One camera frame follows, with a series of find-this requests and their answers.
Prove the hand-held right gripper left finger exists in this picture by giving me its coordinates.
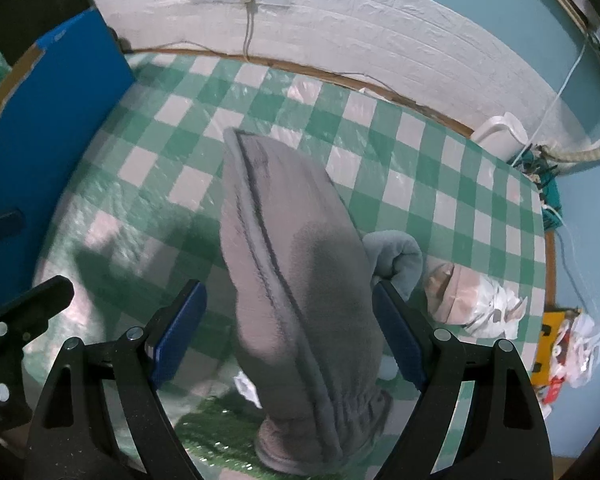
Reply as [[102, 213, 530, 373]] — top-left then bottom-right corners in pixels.
[[25, 280, 208, 480]]

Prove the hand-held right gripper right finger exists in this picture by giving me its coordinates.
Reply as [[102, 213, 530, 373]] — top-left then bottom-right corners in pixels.
[[371, 280, 553, 480]]

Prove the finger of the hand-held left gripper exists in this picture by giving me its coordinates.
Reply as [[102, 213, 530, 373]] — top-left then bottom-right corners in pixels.
[[0, 275, 76, 356], [0, 211, 22, 245]]

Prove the pink and white cloth bundle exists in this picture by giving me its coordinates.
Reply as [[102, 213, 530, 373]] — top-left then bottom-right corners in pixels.
[[422, 260, 528, 338]]

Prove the light blue cloth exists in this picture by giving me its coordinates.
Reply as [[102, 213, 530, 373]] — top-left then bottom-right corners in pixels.
[[362, 230, 426, 301]]

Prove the blue cardboard box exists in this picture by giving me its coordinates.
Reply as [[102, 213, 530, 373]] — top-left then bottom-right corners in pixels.
[[0, 9, 137, 321]]

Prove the grey fleece garment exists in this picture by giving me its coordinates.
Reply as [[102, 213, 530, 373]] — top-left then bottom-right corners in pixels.
[[219, 127, 393, 476]]

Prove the yellow box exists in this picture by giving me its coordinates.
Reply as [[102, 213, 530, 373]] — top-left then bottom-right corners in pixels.
[[530, 310, 581, 386]]

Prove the clear plastic bag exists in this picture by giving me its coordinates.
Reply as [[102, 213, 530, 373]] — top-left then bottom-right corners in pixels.
[[555, 312, 600, 389]]

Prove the teal cloth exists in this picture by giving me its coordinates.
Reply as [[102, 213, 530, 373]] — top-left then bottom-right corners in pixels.
[[522, 147, 563, 228]]

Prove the white plastic appliance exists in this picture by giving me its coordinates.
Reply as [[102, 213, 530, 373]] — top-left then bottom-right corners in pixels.
[[471, 115, 531, 161]]

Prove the thick beige rope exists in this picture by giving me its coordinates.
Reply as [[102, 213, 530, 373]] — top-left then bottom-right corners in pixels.
[[539, 142, 600, 167]]

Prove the thin white cable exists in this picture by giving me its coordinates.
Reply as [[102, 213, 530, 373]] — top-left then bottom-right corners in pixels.
[[510, 40, 589, 166]]

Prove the grey charger cable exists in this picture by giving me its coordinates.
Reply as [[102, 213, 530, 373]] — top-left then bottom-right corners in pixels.
[[239, 0, 257, 61]]

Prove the wooden frame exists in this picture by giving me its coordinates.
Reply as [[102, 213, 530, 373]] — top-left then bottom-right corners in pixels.
[[517, 0, 600, 68]]

